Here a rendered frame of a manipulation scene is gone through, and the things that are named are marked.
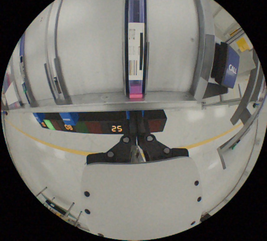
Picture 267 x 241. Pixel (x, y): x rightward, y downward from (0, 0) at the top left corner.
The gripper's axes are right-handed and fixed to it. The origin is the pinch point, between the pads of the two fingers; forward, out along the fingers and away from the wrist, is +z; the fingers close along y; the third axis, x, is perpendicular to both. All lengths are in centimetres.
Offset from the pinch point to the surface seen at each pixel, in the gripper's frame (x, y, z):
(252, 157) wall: -288, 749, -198
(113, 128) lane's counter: -4.2, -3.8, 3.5
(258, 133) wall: -160, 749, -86
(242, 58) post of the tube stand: 16.1, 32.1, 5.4
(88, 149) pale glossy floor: -72, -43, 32
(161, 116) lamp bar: -2.3, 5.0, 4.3
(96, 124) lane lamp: -3.1, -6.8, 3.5
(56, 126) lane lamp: -4.4, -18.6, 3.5
